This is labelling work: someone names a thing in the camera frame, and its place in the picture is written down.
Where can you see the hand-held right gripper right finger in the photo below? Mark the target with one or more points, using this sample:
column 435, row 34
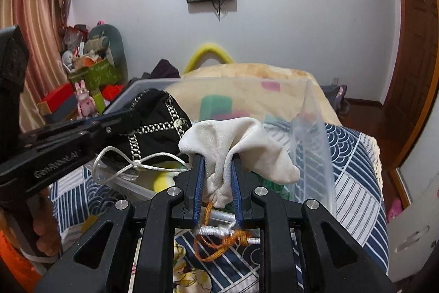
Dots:
column 237, row 191

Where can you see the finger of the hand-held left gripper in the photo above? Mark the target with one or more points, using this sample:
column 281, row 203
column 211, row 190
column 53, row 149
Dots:
column 113, row 123

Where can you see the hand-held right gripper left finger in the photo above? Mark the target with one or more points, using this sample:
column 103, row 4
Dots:
column 198, row 190

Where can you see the clear plastic storage box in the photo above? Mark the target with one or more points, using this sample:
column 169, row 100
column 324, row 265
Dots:
column 310, row 142

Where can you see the person's left forearm orange sleeve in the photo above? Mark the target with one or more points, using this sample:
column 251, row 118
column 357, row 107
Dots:
column 12, row 255

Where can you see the person's left hand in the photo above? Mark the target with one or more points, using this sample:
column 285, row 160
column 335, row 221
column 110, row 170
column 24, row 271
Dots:
column 46, row 224

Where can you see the pink rabbit toy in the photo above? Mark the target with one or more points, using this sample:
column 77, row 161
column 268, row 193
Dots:
column 85, row 100

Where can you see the yellow plush toy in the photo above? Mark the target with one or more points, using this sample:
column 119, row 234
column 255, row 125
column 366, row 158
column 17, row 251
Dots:
column 163, row 180

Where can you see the green cardboard box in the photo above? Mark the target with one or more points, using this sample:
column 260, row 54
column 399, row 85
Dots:
column 99, row 73

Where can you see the red box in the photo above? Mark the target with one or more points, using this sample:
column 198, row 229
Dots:
column 58, row 97

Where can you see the dark purple clothing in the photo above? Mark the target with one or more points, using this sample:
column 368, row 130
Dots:
column 166, row 70

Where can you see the grey-green plush cushion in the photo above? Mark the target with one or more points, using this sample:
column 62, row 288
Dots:
column 115, row 46

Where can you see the floral printed cloth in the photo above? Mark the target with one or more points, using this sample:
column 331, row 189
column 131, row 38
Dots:
column 192, row 279

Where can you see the blue wave-pattern bedsheet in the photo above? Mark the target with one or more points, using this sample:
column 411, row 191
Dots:
column 349, row 176

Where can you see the beige printed blanket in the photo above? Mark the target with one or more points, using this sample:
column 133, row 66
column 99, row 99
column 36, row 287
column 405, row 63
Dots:
column 247, row 73

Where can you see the pink striped curtain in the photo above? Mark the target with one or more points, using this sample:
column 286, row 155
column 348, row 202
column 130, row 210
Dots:
column 34, row 21

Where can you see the cream lace bed cover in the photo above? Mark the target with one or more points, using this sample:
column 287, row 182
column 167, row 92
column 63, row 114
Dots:
column 374, row 159

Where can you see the pink slipper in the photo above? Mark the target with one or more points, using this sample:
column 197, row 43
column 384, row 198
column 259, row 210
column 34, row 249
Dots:
column 395, row 209

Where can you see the white cabinet door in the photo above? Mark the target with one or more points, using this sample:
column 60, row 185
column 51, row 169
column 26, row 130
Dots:
column 418, row 210

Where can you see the brown wooden door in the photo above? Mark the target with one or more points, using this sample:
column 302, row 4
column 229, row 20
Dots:
column 418, row 56

